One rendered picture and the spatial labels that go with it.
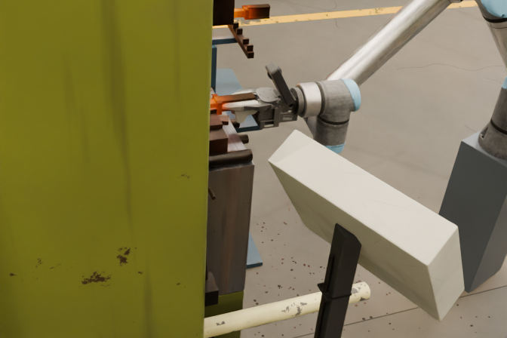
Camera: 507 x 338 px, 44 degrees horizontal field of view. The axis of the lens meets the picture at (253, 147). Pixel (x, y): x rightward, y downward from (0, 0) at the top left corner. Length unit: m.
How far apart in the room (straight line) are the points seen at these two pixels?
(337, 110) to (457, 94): 2.29
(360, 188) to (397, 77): 2.94
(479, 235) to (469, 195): 0.16
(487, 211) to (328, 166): 1.38
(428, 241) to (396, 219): 0.06
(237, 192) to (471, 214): 1.14
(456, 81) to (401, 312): 1.94
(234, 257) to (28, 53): 0.95
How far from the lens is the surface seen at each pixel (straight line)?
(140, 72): 0.98
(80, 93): 0.98
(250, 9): 2.24
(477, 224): 2.47
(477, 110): 3.82
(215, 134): 1.51
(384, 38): 1.82
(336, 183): 1.07
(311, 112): 1.65
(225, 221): 1.62
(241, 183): 1.55
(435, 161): 3.29
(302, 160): 1.11
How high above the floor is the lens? 1.83
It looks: 36 degrees down
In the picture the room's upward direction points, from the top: 5 degrees clockwise
